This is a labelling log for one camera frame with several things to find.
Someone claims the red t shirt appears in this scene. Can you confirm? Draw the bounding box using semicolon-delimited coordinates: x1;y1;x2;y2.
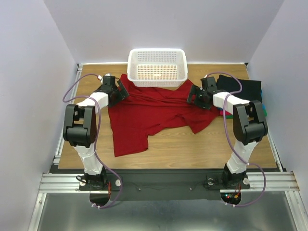
108;74;219;157

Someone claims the white plastic basket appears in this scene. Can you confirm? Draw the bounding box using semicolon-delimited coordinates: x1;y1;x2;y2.
127;48;188;87

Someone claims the aluminium frame rail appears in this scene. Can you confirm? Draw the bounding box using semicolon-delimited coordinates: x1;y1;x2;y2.
38;172;84;193

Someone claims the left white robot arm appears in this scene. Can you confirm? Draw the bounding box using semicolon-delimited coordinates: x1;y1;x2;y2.
63;74;129;191

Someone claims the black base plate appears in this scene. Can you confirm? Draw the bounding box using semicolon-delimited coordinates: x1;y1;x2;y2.
49;168;252;202

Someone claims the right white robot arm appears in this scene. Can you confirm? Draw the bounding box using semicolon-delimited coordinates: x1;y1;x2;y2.
187;75;268;188

